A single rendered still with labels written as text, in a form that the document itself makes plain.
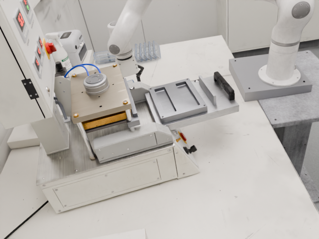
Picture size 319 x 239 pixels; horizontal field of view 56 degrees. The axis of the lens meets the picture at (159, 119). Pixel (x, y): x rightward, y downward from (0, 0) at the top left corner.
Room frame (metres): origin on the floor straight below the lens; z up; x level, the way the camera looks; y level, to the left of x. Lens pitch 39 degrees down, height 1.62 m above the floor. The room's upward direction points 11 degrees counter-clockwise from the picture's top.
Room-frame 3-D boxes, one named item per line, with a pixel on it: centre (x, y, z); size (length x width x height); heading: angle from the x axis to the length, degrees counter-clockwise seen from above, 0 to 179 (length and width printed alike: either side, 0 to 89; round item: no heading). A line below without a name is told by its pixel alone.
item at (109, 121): (0.87, 0.18, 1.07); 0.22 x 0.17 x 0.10; 7
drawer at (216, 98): (0.90, -0.12, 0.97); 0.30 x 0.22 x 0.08; 97
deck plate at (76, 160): (0.86, 0.22, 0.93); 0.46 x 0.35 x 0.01; 97
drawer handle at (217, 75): (0.92, -0.26, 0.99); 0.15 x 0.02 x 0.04; 7
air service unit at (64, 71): (1.07, 0.34, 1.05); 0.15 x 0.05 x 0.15; 7
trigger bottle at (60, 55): (1.63, 0.49, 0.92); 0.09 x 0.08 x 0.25; 67
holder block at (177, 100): (0.90, -0.07, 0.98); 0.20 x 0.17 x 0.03; 7
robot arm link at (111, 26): (1.32, 0.11, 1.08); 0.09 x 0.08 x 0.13; 166
